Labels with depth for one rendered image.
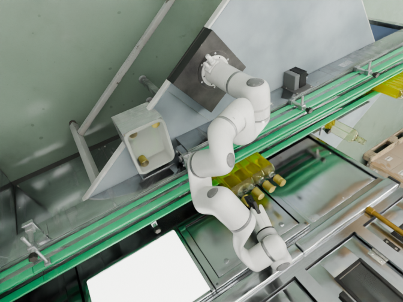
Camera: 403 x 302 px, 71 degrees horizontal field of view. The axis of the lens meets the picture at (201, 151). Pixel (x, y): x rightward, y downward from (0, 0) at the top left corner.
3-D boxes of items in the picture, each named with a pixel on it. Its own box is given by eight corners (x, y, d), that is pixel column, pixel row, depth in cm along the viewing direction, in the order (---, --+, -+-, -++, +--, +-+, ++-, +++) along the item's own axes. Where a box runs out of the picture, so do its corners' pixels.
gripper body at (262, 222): (276, 240, 106) (263, 217, 114) (277, 224, 99) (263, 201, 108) (258, 246, 105) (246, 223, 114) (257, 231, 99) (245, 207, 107)
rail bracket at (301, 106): (286, 103, 139) (307, 115, 129) (286, 91, 134) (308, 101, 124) (292, 100, 140) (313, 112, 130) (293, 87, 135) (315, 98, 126)
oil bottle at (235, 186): (208, 172, 135) (235, 201, 120) (207, 164, 131) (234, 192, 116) (219, 167, 137) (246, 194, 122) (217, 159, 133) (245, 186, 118)
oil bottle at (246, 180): (219, 167, 137) (246, 194, 122) (217, 159, 133) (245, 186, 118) (228, 162, 138) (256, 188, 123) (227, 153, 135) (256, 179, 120)
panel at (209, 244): (84, 283, 116) (107, 370, 92) (81, 280, 114) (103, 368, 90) (258, 181, 142) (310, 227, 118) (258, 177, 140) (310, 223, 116)
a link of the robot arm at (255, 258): (246, 202, 88) (282, 241, 95) (213, 225, 90) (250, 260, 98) (252, 219, 80) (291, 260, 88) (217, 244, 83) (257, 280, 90)
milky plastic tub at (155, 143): (133, 165, 126) (140, 177, 120) (116, 125, 111) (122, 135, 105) (168, 148, 131) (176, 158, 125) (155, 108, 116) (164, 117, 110)
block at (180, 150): (178, 162, 130) (185, 171, 125) (174, 147, 124) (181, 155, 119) (185, 159, 131) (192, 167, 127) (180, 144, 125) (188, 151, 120)
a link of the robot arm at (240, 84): (246, 65, 101) (276, 79, 90) (248, 96, 110) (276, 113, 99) (223, 75, 99) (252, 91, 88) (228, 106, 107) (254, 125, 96)
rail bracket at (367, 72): (351, 71, 152) (374, 79, 143) (354, 58, 147) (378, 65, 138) (356, 68, 153) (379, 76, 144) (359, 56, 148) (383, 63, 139)
